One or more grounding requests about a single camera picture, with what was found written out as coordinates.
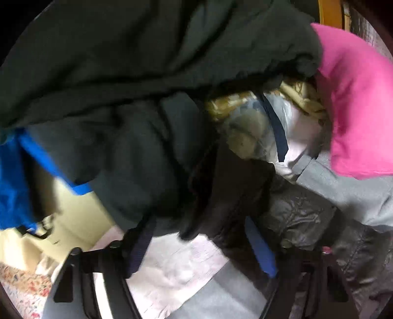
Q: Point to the yellow patterned cloth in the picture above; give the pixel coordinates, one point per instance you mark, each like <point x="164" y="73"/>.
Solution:
<point x="304" y="92"/>

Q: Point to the silver insulation mat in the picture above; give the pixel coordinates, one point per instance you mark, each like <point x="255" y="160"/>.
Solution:
<point x="365" y="24"/>

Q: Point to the blue garment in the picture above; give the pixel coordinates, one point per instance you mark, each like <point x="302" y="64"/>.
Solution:
<point x="15" y="184"/>

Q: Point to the pink pillow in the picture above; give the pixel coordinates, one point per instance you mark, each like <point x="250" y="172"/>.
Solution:
<point x="359" y="107"/>

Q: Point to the wooden arched cabinet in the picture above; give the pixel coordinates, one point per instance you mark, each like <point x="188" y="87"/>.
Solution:
<point x="330" y="12"/>

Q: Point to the dark green hooded coat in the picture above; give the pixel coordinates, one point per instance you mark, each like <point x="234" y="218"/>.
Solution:
<point x="122" y="61"/>

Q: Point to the clear plastic bag with cloth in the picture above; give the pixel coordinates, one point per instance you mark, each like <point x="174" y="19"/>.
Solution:
<point x="254" y="128"/>

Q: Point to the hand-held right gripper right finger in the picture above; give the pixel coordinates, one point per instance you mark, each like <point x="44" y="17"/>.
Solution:
<point x="261" y="251"/>

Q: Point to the dark grey quilted jacket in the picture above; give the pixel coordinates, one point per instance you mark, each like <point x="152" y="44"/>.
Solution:
<point x="301" y="214"/>

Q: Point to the pale pink sheet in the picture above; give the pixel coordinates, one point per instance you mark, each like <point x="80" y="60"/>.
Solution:
<point x="178" y="263"/>

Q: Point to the floral bedsheet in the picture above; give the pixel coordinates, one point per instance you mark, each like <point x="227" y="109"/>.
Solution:
<point x="21" y="285"/>

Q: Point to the black puffer coat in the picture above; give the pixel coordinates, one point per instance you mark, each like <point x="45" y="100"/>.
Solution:
<point x="129" y="159"/>

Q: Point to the grey bed sheet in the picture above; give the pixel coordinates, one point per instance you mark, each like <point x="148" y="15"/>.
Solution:
<point x="337" y="190"/>

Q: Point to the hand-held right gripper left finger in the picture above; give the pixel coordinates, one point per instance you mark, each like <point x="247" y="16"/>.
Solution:
<point x="138" y="245"/>

